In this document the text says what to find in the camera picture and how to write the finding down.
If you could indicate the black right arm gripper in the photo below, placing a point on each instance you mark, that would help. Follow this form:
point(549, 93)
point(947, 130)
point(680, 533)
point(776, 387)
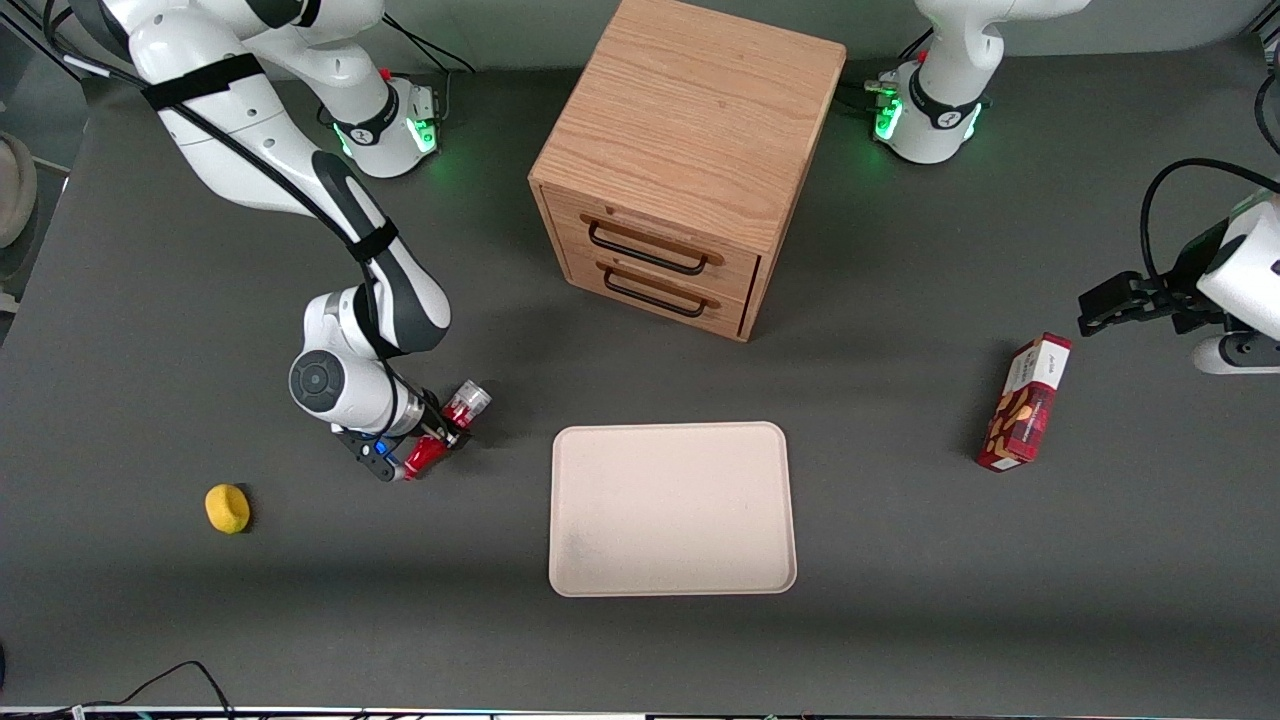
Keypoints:
point(428, 417)

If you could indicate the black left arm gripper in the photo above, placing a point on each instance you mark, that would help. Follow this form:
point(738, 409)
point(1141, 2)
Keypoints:
point(1176, 297)

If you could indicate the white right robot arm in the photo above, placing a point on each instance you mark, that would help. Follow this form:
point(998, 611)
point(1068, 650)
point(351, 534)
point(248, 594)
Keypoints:
point(240, 140)

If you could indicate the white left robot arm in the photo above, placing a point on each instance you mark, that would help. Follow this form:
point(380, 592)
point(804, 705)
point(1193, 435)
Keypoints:
point(945, 100)

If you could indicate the beige rectangular tray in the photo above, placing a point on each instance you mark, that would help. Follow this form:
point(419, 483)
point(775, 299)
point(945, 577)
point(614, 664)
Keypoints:
point(670, 510)

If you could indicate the red tartan shortbread box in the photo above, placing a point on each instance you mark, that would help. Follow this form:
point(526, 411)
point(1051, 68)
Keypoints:
point(1025, 405)

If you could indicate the yellow lemon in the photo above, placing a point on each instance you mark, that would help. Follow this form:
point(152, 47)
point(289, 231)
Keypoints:
point(228, 508)

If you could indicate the wooden two-drawer cabinet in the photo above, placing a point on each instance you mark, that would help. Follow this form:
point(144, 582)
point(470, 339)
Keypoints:
point(690, 120)

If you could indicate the beige round object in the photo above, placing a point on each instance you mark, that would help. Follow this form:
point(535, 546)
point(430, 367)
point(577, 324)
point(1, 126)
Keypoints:
point(14, 190)

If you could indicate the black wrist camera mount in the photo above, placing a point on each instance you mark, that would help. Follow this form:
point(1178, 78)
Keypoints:
point(368, 455)

